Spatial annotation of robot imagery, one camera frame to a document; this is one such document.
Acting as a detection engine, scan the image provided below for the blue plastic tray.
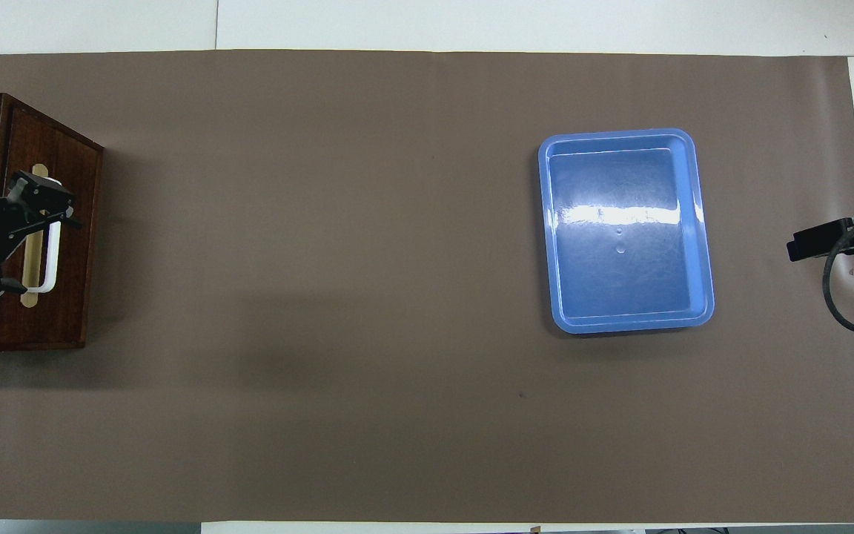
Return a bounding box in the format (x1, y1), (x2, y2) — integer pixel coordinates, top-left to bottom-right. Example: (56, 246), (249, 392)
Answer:
(537, 128), (716, 335)

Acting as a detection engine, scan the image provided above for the brown paper table mat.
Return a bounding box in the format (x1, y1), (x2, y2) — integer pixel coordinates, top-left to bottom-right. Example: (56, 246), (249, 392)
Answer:
(0, 50), (854, 524)

